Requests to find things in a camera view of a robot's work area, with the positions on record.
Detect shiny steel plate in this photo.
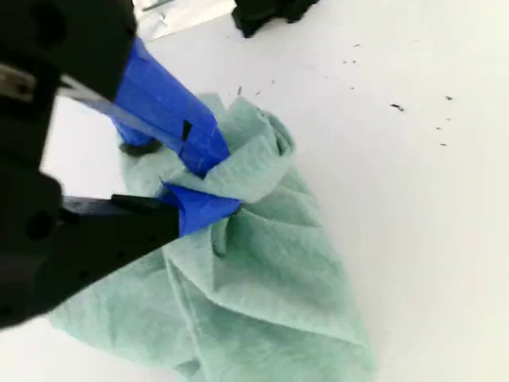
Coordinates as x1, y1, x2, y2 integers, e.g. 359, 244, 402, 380
137, 0, 236, 43

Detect green t-shirt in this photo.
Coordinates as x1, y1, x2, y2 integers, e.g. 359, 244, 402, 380
47, 93, 379, 382

